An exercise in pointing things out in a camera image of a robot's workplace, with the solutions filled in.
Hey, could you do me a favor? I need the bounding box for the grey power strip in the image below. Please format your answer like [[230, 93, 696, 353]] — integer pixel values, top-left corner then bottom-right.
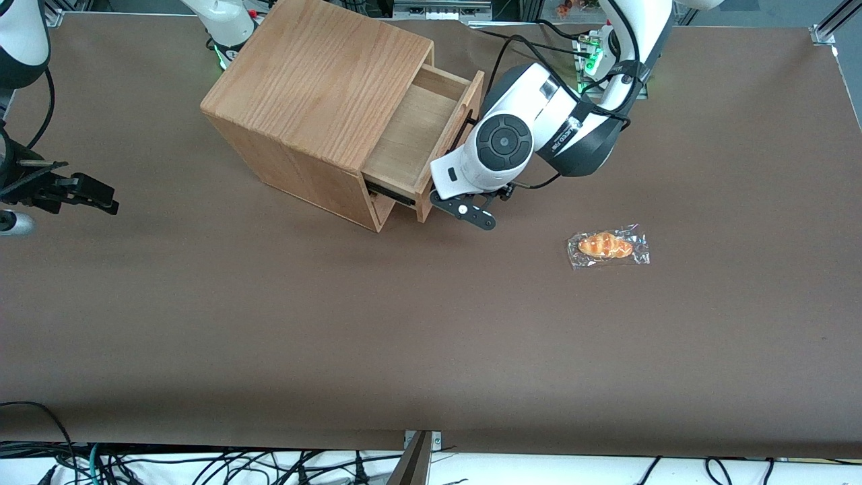
[[393, 0, 494, 21]]

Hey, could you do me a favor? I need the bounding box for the short thin black cable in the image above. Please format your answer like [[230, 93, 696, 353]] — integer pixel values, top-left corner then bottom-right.
[[535, 18, 595, 41]]

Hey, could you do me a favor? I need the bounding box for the bread roll in clear wrapper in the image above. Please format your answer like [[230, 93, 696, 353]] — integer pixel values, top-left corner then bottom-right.
[[566, 224, 651, 271]]

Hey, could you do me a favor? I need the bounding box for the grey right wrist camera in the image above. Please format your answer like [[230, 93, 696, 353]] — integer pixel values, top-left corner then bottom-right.
[[0, 210, 34, 236]]

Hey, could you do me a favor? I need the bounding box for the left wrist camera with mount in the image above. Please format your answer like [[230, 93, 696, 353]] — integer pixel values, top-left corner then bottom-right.
[[430, 183, 517, 232]]

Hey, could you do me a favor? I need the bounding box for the wooden drawer cabinet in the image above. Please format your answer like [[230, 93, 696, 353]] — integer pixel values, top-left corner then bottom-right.
[[200, 0, 436, 233]]

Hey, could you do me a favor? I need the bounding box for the wooden drawer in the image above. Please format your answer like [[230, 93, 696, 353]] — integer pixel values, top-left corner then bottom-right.
[[362, 64, 486, 224]]

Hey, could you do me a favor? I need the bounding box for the small metal edge bracket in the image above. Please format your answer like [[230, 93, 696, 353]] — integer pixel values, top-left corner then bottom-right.
[[403, 430, 443, 453]]

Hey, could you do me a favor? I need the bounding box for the black looped cable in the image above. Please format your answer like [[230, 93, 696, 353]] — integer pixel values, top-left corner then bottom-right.
[[0, 401, 78, 485]]

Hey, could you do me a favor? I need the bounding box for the tangled black cable bundle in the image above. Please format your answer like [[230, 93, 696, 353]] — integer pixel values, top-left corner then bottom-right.
[[0, 441, 405, 485]]

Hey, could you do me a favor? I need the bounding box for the table cover sheet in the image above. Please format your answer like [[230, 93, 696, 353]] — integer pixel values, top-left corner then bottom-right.
[[0, 12, 862, 460]]

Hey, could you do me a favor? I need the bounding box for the orange toy food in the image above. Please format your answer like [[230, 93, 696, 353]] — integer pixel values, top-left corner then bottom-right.
[[554, 0, 603, 18]]

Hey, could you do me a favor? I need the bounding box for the brown slanted bar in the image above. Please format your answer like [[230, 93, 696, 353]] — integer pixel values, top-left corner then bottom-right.
[[386, 431, 433, 485]]

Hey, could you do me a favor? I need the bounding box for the long thin black cable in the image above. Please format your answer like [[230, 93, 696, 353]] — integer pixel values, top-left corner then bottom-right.
[[468, 26, 593, 58]]

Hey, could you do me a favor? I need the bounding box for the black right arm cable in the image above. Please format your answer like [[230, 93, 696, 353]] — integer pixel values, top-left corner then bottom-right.
[[24, 66, 57, 152]]

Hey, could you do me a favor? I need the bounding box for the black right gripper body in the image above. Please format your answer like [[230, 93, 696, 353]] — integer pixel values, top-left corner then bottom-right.
[[0, 159, 76, 215]]

